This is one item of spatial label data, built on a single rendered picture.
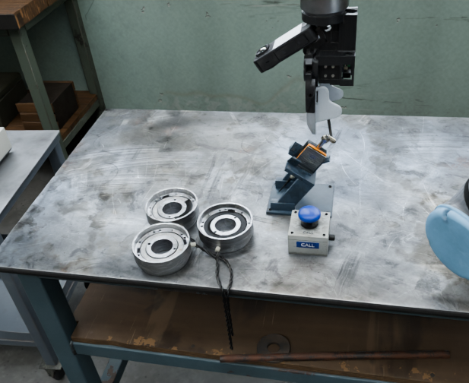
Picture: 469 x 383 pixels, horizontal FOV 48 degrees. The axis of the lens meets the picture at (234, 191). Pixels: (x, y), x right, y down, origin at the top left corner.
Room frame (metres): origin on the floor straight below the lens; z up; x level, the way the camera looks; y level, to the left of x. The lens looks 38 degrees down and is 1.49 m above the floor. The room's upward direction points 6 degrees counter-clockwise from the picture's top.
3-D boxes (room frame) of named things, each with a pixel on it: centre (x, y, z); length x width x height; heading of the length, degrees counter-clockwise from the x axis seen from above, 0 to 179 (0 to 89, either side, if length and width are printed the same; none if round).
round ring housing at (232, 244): (0.75, 0.02, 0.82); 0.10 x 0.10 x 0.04
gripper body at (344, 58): (0.82, -0.18, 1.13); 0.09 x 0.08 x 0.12; 75
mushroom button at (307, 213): (0.71, -0.13, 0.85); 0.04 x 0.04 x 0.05
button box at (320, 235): (0.71, -0.13, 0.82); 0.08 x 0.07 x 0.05; 74
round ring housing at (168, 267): (0.71, 0.14, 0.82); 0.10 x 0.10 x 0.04
